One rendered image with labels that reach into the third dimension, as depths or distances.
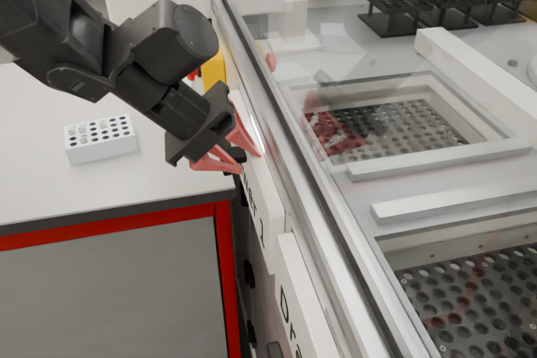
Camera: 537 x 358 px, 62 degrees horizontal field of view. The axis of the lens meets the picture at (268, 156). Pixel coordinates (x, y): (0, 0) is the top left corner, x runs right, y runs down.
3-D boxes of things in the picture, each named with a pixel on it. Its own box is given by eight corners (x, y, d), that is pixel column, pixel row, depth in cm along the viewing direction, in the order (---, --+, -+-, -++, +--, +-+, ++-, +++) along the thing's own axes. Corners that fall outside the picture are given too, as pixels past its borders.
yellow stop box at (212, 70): (200, 95, 87) (197, 61, 83) (196, 78, 93) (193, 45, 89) (226, 92, 88) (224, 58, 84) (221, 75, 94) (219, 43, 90)
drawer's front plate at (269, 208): (269, 277, 55) (269, 214, 49) (231, 145, 78) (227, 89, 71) (283, 275, 56) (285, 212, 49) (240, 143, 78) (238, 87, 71)
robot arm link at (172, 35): (48, 12, 44) (38, 81, 40) (113, -62, 38) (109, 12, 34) (149, 63, 53) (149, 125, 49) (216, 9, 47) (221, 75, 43)
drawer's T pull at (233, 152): (224, 178, 58) (223, 170, 57) (216, 145, 64) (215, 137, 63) (251, 174, 59) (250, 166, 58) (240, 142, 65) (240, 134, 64)
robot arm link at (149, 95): (103, 55, 49) (86, 90, 46) (141, 21, 45) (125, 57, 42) (153, 92, 53) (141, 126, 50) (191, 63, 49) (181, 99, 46)
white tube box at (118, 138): (70, 166, 82) (65, 149, 80) (69, 141, 88) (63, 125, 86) (138, 151, 86) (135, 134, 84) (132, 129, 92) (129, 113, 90)
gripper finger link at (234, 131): (279, 159, 54) (224, 116, 49) (236, 194, 56) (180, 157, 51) (268, 128, 59) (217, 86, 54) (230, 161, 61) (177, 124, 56)
